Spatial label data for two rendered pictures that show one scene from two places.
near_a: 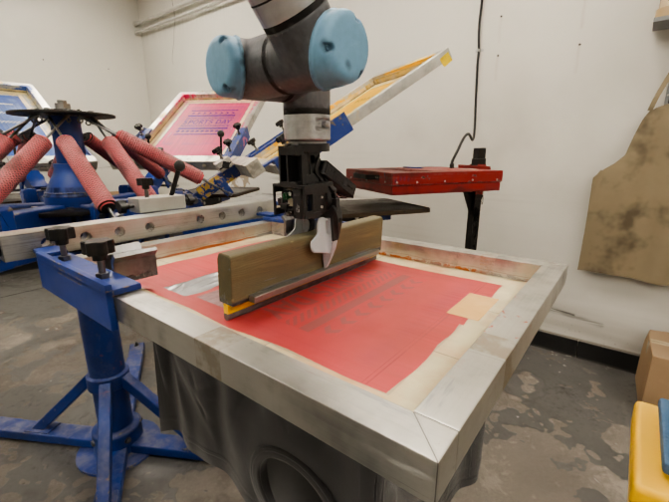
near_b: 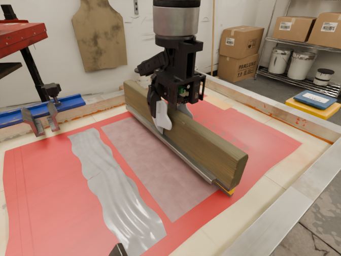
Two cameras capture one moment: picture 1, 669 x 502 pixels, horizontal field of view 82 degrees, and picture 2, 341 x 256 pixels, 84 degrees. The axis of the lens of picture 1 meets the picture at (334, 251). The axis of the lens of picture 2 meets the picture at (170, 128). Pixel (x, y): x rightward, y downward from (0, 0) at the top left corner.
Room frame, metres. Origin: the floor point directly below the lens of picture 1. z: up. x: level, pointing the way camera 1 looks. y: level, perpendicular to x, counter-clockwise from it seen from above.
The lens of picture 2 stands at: (0.56, 0.39, 1.26)
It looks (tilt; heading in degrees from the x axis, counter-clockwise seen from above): 35 degrees down; 286
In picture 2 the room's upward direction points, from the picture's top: straight up
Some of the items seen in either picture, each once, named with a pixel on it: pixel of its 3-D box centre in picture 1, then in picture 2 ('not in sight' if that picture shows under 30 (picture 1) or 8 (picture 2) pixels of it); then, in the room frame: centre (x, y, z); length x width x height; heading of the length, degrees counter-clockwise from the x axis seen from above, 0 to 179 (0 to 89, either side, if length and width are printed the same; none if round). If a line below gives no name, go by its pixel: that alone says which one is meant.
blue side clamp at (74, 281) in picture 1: (85, 282); not in sight; (0.61, 0.42, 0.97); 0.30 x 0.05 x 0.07; 52
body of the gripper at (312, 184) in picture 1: (306, 181); (176, 71); (0.64, 0.05, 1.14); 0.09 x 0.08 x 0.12; 142
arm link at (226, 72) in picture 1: (259, 69); not in sight; (0.56, 0.10, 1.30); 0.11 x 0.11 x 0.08; 46
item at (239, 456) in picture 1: (250, 420); not in sight; (0.50, 0.13, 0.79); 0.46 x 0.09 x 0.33; 52
